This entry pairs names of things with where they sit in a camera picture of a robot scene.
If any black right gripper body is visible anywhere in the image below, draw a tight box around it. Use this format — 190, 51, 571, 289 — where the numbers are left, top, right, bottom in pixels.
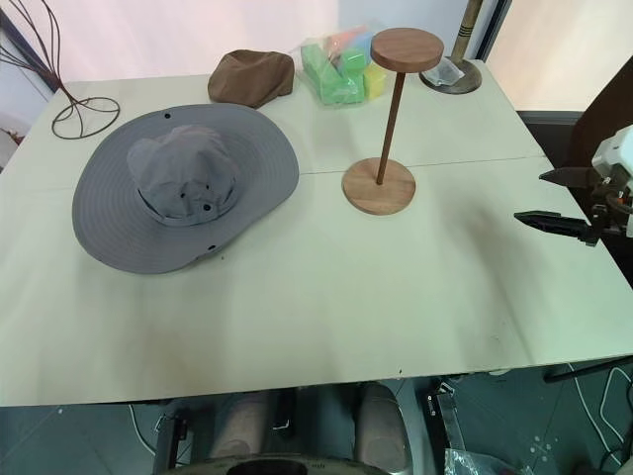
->
588, 168, 633, 239

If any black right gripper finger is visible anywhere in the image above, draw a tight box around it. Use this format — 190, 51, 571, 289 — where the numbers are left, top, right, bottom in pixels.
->
538, 166, 596, 189
513, 210, 603, 249

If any grey wide-brim sun hat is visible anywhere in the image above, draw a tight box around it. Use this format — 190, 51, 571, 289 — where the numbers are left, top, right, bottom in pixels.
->
71, 104, 301, 275

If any round base with pole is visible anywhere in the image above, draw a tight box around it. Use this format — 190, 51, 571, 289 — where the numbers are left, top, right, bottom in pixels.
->
418, 0, 483, 94

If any wooden hat stand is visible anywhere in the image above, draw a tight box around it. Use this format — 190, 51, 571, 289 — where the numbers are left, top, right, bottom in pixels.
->
341, 28, 441, 217

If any brown cloth cap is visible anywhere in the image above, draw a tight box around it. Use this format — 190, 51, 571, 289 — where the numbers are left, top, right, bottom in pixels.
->
207, 48, 297, 110

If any dark brown board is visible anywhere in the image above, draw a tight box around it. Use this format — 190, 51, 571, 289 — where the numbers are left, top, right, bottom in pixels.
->
575, 73, 633, 167

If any black bar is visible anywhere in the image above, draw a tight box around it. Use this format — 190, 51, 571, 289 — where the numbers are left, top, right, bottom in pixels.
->
542, 359, 633, 383

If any small clear plastic bag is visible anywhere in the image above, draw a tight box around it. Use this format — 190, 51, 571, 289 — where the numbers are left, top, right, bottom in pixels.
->
425, 56, 465, 88

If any yellow foam block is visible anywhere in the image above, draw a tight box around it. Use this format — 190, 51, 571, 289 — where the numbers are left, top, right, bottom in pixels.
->
362, 62, 393, 99

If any metal table leg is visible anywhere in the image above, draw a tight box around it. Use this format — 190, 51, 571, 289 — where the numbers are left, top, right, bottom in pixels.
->
150, 409, 190, 475
423, 381, 467, 452

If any blue foam block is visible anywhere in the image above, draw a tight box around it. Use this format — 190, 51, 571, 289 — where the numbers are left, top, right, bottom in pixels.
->
351, 28, 379, 56

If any clear bag of foam blocks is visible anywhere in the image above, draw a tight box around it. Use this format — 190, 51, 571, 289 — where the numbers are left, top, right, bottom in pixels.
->
296, 22, 397, 107

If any crumpled clear plastic sheet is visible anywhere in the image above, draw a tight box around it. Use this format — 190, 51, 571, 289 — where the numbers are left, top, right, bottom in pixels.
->
443, 446, 530, 475

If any green foam block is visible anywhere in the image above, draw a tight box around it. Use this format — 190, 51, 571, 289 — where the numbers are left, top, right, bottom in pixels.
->
302, 44, 366, 106

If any orange foam block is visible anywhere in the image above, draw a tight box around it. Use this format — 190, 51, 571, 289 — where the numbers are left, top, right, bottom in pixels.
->
324, 29, 358, 51

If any dark rounded grey shape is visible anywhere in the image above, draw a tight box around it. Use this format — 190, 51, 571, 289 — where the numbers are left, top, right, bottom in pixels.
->
356, 383, 412, 467
211, 393, 271, 461

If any dark round robot body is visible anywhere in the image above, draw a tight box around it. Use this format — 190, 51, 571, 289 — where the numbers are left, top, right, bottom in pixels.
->
181, 451, 397, 475

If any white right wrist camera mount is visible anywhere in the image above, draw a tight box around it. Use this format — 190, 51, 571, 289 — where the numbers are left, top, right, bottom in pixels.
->
589, 125, 633, 175

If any white cable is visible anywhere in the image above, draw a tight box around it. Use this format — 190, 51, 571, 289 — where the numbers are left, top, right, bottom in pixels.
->
566, 363, 633, 436

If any dark wire stand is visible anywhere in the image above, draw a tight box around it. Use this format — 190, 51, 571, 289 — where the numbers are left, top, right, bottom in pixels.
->
0, 0, 122, 140

